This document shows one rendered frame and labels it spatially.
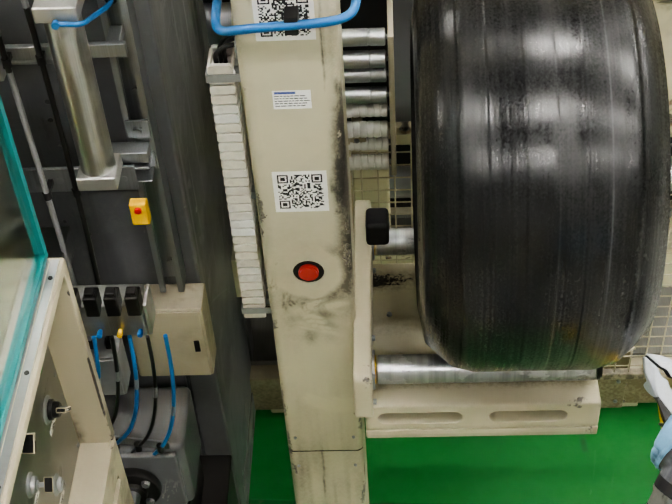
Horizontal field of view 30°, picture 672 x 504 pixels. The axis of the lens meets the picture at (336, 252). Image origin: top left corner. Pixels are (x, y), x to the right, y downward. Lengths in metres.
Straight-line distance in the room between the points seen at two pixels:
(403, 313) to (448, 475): 0.84
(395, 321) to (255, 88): 0.63
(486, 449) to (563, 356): 1.27
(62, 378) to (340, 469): 0.63
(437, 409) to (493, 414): 0.10
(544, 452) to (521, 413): 0.98
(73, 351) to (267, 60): 0.48
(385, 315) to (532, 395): 0.32
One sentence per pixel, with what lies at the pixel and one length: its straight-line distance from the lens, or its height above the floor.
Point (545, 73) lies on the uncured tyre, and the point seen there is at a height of 1.45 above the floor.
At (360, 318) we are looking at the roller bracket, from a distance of 1.93.
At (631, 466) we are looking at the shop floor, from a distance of 2.96.
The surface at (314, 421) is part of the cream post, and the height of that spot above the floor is 0.70.
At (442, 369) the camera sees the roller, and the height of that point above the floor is 0.92.
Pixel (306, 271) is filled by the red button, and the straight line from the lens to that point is 1.84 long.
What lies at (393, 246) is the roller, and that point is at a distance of 2.10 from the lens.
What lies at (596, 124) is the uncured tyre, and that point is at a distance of 1.54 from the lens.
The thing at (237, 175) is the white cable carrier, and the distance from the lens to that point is 1.74.
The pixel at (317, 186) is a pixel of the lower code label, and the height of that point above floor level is 1.23.
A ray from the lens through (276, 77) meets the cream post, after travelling 1.62.
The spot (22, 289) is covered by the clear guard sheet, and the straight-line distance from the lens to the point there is 1.55.
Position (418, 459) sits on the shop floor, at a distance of 2.93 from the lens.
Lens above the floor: 2.38
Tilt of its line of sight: 45 degrees down
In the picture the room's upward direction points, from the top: 4 degrees counter-clockwise
